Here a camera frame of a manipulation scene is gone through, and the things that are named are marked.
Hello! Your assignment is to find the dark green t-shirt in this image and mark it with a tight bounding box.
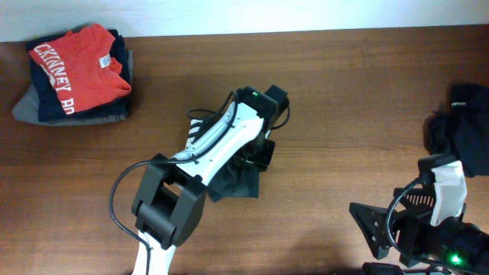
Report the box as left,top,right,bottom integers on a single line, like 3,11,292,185
186,118,260,202

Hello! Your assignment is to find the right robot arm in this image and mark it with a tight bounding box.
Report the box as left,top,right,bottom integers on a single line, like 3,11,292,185
349,154,488,274

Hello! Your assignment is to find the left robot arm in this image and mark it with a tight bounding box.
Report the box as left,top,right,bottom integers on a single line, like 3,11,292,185
131,86,290,274

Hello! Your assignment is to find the black garment pile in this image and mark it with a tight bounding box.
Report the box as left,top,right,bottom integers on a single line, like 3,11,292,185
427,82,488,177

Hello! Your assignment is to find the folded red printed t-shirt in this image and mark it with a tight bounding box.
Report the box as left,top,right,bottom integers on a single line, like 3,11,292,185
28,24,131,115

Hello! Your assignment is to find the folded navy blue garment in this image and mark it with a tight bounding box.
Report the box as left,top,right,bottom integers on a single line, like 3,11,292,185
30,29,131,123

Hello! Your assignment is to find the folded grey garment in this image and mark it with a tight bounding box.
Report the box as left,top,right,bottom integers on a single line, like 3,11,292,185
11,48,134,127

